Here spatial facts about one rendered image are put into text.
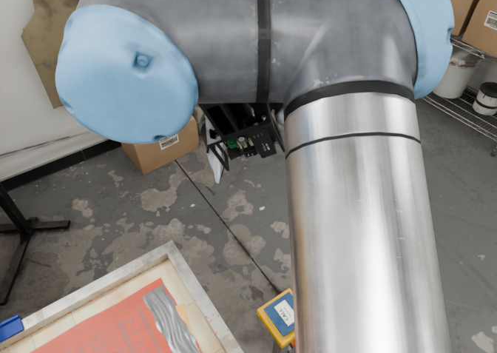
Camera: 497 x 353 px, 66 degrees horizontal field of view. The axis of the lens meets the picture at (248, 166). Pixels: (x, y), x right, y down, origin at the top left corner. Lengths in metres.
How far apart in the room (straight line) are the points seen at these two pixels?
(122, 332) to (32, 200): 1.96
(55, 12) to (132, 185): 1.21
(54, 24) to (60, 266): 1.44
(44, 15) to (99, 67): 2.40
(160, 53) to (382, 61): 0.11
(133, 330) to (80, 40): 1.12
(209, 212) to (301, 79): 2.46
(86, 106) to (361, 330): 0.17
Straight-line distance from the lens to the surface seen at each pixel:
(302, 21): 0.22
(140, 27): 0.21
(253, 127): 0.38
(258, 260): 2.44
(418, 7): 0.24
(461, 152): 3.47
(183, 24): 0.22
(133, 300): 1.31
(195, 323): 1.24
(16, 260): 2.77
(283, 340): 1.22
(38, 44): 2.65
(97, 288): 1.32
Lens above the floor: 2.10
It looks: 46 degrees down
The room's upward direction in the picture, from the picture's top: straight up
